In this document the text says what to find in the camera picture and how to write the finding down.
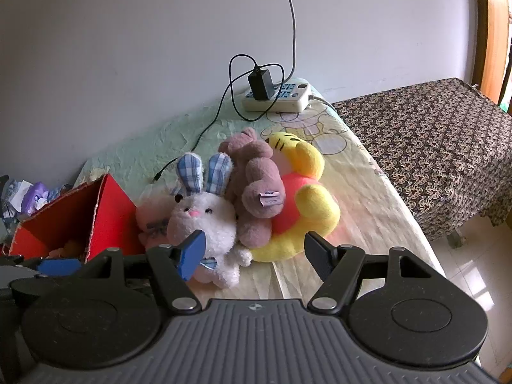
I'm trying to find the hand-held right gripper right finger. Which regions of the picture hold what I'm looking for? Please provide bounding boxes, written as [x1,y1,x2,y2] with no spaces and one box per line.
[304,231,435,315]

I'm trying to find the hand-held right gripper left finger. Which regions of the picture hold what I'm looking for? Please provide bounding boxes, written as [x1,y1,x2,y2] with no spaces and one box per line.
[82,230,206,315]

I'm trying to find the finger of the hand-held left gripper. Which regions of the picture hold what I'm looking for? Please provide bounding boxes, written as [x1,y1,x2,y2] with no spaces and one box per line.
[38,259,83,276]

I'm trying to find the white bunny plush plaid ears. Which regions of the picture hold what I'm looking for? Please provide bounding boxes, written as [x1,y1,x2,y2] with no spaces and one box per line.
[166,152,252,289]

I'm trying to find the yellow tiger plush red body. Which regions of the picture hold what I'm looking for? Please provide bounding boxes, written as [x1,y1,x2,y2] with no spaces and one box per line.
[250,131,341,264]

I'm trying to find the pale pink plush blue bow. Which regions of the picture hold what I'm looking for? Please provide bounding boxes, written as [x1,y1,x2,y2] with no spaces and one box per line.
[135,192,180,251]

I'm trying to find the red cardboard box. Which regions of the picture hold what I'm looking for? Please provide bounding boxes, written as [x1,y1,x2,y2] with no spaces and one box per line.
[8,173,147,265]

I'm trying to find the brown plush toy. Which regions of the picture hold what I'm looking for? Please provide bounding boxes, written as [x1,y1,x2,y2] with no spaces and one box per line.
[218,127,286,249]

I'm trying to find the orange plush toy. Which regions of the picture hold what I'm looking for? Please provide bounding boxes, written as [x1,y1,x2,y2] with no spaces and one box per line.
[48,240,86,260]

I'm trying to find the pile of crumpled wrappers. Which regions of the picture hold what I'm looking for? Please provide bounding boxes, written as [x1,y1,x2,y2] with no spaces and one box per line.
[0,174,75,244]

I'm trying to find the purple packet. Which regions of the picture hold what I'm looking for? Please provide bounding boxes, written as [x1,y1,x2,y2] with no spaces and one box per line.
[24,182,51,214]

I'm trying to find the pastel cartoon print bed sheet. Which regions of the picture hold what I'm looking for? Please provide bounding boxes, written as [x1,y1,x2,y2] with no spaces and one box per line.
[74,82,446,300]

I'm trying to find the grey bed leg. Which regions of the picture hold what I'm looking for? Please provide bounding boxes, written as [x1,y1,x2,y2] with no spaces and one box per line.
[446,230,468,249]

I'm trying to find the white power strip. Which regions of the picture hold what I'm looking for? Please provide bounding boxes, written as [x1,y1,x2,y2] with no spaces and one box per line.
[243,78,313,113]

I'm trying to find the black charger adapter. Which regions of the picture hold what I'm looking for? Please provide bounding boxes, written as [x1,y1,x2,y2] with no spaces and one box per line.
[248,68,275,101]

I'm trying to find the black charging cable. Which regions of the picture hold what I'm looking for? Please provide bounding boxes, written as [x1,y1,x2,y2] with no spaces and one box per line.
[154,53,286,182]

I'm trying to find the white power strip cord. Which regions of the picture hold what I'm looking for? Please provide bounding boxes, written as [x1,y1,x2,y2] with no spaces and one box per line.
[307,95,340,113]

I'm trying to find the grey power cord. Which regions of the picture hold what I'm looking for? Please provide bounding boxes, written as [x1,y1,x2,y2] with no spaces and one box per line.
[279,0,297,78]

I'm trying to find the wooden door frame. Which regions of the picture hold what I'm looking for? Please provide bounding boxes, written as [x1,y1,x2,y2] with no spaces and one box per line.
[474,0,512,105]

